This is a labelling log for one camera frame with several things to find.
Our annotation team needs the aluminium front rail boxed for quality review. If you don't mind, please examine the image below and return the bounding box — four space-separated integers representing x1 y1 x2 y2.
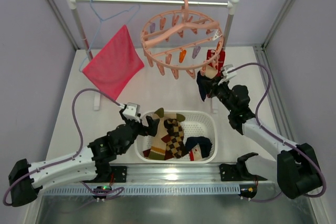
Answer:
45 163 280 199

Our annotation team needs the red sock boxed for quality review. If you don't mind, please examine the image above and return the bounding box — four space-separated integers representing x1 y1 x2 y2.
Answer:
206 49 226 72

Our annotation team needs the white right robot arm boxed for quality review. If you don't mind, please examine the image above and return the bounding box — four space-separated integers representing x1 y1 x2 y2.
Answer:
202 77 326 199

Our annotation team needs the beige striped sock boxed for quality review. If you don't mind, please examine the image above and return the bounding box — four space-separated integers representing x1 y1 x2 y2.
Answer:
143 108 170 161

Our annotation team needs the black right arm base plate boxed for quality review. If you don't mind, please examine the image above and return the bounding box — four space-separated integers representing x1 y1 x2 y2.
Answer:
219 163 267 182

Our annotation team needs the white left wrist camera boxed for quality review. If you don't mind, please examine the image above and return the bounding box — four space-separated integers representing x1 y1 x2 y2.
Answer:
119 102 141 123

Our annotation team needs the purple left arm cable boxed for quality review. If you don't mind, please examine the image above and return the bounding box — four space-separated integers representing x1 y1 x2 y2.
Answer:
3 89 127 206

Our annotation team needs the brown argyle sock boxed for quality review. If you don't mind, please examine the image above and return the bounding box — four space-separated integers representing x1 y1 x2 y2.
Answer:
164 119 187 159

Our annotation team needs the white metal clothes rack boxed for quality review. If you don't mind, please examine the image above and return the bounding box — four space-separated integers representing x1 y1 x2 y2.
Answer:
64 0 240 114

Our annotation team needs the blue wire hanger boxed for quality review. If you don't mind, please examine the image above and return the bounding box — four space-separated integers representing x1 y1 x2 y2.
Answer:
78 0 141 72

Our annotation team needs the pink towel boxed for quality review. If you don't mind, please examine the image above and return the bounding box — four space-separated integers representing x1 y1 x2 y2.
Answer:
82 25 144 100

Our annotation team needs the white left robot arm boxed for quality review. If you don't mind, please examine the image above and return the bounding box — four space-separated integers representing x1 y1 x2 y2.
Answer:
3 116 159 207

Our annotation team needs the navy blue sock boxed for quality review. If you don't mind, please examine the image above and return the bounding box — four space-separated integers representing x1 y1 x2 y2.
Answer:
185 136 212 161
196 66 218 102

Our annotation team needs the white perforated plastic basket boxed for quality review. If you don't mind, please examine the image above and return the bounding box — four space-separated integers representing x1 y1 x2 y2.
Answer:
134 110 218 164

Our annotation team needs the pink round clip hanger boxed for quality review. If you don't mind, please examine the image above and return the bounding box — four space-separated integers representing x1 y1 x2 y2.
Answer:
140 0 224 79

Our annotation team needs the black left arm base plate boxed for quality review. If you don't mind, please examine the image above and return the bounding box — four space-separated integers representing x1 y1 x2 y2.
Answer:
95 165 128 183

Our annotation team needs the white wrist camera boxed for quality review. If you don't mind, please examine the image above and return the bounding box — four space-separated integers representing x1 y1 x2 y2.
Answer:
119 102 141 123
218 64 237 85

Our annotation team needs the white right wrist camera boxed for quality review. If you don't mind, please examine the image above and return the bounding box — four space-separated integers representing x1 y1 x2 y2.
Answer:
218 64 237 85

